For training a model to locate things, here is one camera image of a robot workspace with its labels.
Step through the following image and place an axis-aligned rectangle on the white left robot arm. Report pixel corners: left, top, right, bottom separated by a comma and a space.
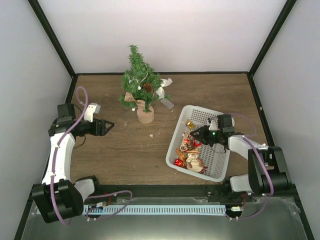
31, 103, 114, 224

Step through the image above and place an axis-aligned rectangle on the wooden snowman ornament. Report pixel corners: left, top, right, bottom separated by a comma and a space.
186, 150, 204, 173

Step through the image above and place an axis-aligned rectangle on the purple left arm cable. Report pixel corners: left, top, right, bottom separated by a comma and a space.
49, 86, 133, 226

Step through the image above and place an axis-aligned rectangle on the white ball light string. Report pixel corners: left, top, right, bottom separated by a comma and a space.
127, 63, 151, 112

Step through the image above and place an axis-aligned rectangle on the red foil gift ornament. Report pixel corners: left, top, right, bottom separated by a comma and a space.
173, 158, 184, 167

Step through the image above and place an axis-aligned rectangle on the white perforated plastic basket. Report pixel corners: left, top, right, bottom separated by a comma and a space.
165, 105, 230, 182

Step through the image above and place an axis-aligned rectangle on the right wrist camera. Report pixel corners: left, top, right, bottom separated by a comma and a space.
207, 117, 219, 131

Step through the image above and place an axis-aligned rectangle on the white ribbon bow ornament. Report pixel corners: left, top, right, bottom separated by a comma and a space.
155, 77, 173, 100

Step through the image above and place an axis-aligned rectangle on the clear battery box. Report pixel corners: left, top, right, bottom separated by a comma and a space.
160, 98, 174, 110

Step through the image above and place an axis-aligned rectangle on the small green christmas tree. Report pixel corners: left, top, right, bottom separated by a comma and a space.
119, 44, 162, 124

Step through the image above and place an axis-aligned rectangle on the brown pinecone ornament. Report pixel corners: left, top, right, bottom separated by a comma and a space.
142, 83, 154, 94

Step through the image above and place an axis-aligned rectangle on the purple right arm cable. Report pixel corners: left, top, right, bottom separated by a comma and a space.
229, 112, 275, 220

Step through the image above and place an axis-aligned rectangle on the burlap bow ornament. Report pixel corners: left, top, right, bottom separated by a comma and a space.
124, 92, 146, 111

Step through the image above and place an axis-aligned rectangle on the light blue cable duct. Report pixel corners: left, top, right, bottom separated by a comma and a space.
83, 205, 226, 216

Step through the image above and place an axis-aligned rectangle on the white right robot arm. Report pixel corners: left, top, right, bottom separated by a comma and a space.
190, 114, 292, 202

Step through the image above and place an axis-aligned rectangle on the red reindeer ornament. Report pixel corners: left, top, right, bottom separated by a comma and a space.
190, 140, 202, 148

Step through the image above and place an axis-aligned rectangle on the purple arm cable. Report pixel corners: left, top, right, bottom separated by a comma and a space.
229, 112, 275, 220
49, 86, 133, 226

